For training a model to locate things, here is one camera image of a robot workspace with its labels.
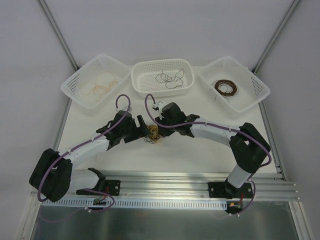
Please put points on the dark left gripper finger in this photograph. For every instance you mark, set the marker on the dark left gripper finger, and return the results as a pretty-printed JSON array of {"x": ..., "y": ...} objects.
[
  {"x": 142, "y": 125},
  {"x": 135, "y": 136}
]

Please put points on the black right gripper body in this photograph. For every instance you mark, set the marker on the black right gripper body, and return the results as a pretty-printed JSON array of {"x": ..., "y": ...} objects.
[{"x": 164, "y": 127}]

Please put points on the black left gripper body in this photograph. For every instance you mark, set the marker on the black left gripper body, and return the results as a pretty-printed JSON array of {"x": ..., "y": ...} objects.
[{"x": 137, "y": 127}]

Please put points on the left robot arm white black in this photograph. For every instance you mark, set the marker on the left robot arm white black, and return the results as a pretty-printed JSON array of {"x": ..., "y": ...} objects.
[{"x": 54, "y": 174}]

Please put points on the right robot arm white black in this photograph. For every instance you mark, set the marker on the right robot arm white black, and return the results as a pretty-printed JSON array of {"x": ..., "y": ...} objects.
[{"x": 248, "y": 146}]

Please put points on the white middle perforated basket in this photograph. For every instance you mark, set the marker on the white middle perforated basket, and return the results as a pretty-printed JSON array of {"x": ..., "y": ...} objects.
[{"x": 162, "y": 78}]

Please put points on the white left basket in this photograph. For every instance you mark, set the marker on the white left basket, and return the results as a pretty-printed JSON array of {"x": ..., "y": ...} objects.
[{"x": 96, "y": 82}]

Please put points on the white right basket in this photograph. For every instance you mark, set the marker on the white right basket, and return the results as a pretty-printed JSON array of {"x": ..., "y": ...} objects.
[{"x": 233, "y": 85}]

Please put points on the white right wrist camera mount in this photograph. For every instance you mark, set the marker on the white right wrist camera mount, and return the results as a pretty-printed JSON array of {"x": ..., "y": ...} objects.
[{"x": 158, "y": 106}]

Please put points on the aluminium frame rail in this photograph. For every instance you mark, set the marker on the aluminium frame rail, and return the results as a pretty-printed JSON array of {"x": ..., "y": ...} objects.
[{"x": 170, "y": 185}]

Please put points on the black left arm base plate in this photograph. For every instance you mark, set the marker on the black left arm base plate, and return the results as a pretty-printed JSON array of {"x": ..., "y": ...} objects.
[{"x": 111, "y": 187}]

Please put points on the white slotted cable duct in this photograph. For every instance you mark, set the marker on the white slotted cable duct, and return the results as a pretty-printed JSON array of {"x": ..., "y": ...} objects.
[{"x": 177, "y": 204}]

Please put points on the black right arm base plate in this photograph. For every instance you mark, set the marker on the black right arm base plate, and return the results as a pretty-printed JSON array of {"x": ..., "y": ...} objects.
[{"x": 219, "y": 189}]

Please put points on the left aluminium corner post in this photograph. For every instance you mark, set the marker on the left aluminium corner post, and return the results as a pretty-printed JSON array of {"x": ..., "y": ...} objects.
[{"x": 58, "y": 34}]

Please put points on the aluminium corner post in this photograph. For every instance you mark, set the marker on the aluminium corner post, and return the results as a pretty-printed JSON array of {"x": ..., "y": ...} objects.
[
  {"x": 58, "y": 34},
  {"x": 276, "y": 34}
]

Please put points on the right aluminium corner post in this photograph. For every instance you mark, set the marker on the right aluminium corner post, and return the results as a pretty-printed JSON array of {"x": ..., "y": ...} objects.
[{"x": 276, "y": 34}]

